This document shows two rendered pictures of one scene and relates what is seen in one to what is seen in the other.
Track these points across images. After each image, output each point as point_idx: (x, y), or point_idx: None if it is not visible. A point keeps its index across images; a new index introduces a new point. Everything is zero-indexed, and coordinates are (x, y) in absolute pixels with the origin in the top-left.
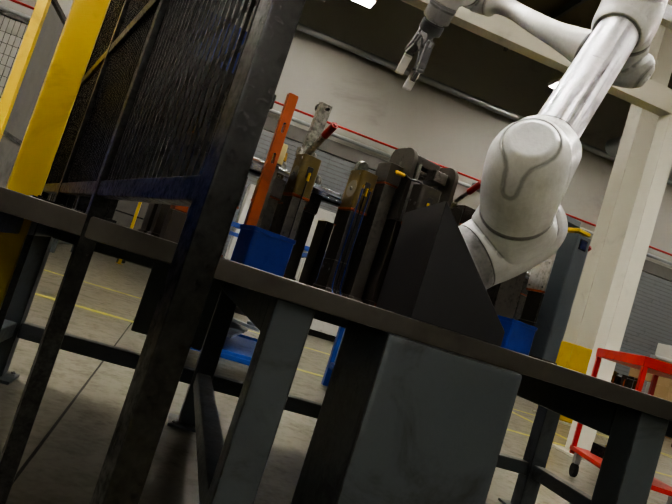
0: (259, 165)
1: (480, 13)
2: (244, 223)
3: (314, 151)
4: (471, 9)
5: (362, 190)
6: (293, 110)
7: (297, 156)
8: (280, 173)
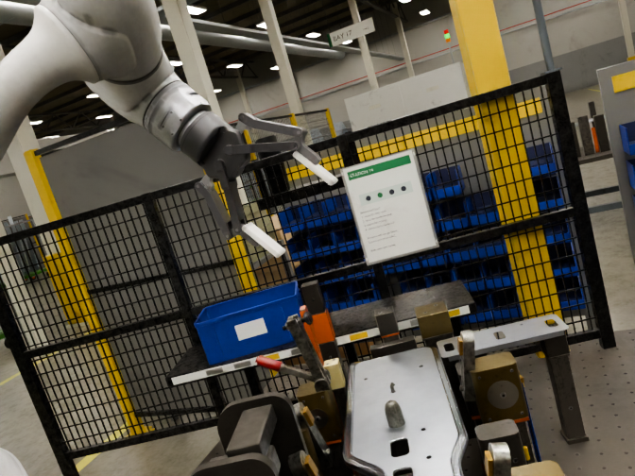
0: (378, 377)
1: (108, 76)
2: (532, 441)
3: (314, 379)
4: (127, 75)
5: None
6: (304, 327)
7: None
8: (373, 392)
